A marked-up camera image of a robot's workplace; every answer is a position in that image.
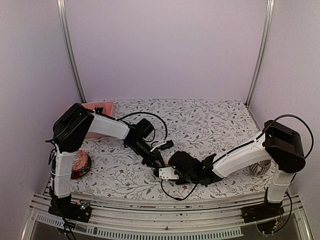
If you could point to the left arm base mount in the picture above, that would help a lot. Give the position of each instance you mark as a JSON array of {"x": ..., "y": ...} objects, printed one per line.
[{"x": 63, "y": 207}]

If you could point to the red patterned bowl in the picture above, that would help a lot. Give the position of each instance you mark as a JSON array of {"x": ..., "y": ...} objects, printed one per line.
[{"x": 81, "y": 165}]

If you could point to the left aluminium corner post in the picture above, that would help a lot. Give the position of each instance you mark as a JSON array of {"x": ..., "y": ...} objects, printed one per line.
[{"x": 62, "y": 13}]

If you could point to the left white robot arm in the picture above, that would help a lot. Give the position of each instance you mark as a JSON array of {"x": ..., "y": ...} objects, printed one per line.
[{"x": 66, "y": 150}]

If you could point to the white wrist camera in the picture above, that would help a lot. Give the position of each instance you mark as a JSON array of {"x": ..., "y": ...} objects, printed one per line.
[
  {"x": 166, "y": 173},
  {"x": 162, "y": 145}
]

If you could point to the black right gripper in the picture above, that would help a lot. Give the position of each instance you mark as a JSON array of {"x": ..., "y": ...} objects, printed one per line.
[{"x": 178, "y": 182}]

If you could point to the aluminium corner post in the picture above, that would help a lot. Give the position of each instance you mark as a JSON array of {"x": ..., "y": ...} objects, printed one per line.
[
  {"x": 267, "y": 24},
  {"x": 62, "y": 13}
]

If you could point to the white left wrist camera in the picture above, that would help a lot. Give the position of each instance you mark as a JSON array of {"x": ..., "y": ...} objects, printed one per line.
[{"x": 162, "y": 145}]

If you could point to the striped metal wire cup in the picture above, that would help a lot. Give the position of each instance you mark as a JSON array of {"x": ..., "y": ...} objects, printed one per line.
[{"x": 260, "y": 168}]

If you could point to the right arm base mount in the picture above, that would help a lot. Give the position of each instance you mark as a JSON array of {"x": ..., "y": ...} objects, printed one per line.
[{"x": 261, "y": 211}]

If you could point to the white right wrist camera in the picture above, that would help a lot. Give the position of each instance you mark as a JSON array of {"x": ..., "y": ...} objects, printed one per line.
[{"x": 166, "y": 173}]

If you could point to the aluminium front rail frame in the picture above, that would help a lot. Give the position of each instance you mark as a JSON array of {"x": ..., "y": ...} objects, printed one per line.
[{"x": 126, "y": 219}]

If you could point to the floral patterned table cloth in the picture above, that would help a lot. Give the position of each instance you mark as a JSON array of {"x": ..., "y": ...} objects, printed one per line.
[{"x": 199, "y": 127}]

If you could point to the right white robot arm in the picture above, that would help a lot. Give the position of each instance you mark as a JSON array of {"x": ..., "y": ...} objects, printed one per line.
[{"x": 275, "y": 142}]

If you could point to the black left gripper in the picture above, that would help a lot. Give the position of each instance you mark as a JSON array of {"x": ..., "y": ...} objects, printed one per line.
[{"x": 153, "y": 157}]

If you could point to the right aluminium corner post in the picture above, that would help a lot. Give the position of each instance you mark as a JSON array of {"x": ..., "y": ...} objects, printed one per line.
[{"x": 267, "y": 24}]

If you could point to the pink divided organizer box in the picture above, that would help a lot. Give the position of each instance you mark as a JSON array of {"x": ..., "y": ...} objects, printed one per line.
[{"x": 89, "y": 120}]

